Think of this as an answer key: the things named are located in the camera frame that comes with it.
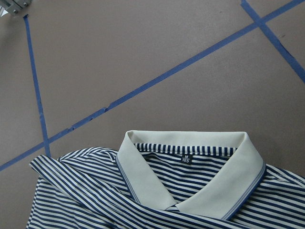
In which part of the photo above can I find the navy white striped polo shirt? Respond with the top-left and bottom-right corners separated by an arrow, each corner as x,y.
27,130 -> 305,229

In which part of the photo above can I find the aluminium frame post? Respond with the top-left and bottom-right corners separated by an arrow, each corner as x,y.
0,0 -> 32,16

